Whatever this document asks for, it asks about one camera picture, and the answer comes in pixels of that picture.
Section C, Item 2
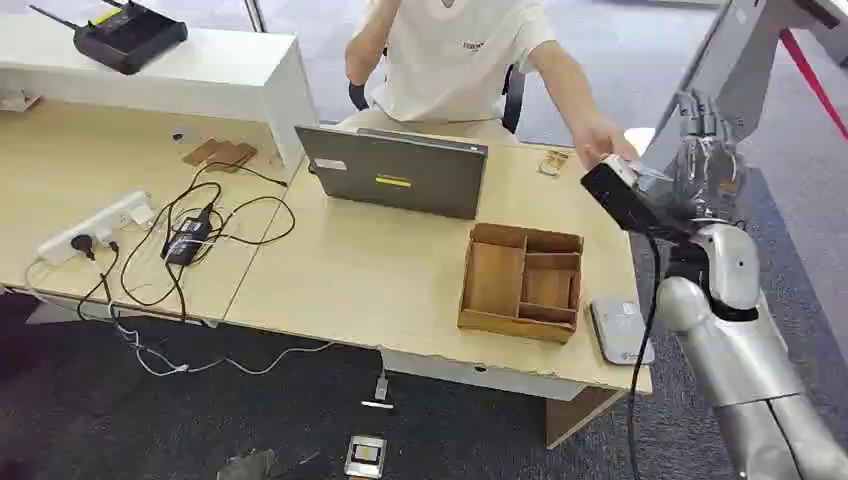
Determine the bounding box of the person's left hand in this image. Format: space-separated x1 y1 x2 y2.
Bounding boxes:
572 115 641 171

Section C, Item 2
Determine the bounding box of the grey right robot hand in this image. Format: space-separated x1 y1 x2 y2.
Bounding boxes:
635 89 751 230

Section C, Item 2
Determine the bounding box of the small wooden stand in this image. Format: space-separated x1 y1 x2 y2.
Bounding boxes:
537 149 572 178

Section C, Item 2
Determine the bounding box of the grey slanted panel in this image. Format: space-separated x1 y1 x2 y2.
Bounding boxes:
641 0 848 175

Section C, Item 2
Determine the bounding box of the black office chair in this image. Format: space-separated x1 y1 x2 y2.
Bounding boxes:
347 46 527 135

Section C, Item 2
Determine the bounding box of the red bar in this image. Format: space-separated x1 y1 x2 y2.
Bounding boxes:
778 27 848 143

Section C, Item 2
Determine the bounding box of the wooden compartment box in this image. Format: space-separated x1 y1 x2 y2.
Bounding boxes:
456 222 585 345

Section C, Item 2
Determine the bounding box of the person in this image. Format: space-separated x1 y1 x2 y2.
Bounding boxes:
334 0 641 171

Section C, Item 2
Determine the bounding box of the pale grey card reader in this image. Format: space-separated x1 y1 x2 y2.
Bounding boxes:
588 297 656 367

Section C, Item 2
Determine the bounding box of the grey laptop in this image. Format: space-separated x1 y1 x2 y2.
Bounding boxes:
294 125 490 222

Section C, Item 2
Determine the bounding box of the wooden desk leg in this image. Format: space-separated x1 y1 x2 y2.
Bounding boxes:
545 386 628 452

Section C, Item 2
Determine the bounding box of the white usb connector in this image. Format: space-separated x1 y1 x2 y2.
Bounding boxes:
360 374 396 411

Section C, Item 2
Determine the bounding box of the brown cardboard piece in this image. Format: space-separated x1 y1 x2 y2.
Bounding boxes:
182 137 259 175

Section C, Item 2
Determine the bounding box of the small silver framed device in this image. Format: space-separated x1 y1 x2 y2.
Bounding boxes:
343 434 388 480

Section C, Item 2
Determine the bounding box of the black power adapter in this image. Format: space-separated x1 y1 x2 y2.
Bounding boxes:
160 210 215 268

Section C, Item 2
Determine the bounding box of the white raised desk shelf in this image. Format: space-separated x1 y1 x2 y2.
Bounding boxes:
0 13 321 175

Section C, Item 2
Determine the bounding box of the black router with antennas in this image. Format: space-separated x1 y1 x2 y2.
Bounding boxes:
27 0 189 77

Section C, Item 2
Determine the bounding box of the white power strip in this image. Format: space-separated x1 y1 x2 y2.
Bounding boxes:
36 190 156 266

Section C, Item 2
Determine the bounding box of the crumpled pale paper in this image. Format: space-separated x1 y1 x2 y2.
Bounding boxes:
0 89 42 114

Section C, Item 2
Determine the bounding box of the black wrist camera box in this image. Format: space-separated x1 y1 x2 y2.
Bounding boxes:
580 154 694 244

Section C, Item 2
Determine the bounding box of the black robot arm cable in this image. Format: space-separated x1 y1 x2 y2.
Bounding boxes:
625 235 664 480

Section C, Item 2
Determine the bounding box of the black looped adapter cable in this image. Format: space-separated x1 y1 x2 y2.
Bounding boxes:
119 160 297 323

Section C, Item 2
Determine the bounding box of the white cable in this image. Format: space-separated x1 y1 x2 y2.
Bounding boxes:
25 259 337 379

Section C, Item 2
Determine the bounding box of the black plug with cable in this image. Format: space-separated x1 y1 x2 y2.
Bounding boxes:
70 233 122 323

